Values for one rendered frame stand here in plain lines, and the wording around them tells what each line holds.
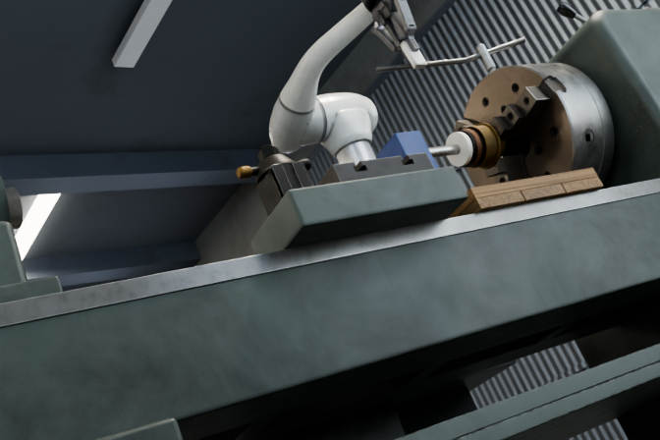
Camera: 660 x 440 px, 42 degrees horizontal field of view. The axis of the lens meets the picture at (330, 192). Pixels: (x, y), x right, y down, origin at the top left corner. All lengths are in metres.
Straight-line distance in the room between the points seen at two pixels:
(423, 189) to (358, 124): 1.14
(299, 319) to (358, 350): 0.09
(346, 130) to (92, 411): 1.51
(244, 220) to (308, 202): 5.91
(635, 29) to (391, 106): 3.79
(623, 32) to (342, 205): 0.90
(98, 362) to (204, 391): 0.13
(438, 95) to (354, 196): 4.15
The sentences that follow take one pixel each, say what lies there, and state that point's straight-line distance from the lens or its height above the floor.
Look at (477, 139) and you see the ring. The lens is 1.70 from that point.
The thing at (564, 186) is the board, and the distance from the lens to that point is 1.53.
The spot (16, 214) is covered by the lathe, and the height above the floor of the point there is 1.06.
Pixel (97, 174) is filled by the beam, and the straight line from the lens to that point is 5.86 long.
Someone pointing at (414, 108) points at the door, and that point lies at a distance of 5.45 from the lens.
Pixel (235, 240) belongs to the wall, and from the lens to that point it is 7.19.
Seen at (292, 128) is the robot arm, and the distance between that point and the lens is 2.32.
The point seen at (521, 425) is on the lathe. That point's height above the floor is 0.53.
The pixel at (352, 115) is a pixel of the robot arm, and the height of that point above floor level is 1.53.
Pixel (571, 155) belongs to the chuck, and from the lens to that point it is 1.71.
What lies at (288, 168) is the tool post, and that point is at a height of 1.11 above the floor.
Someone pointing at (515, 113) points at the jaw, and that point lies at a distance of 1.72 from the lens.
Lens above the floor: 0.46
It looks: 23 degrees up
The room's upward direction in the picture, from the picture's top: 25 degrees counter-clockwise
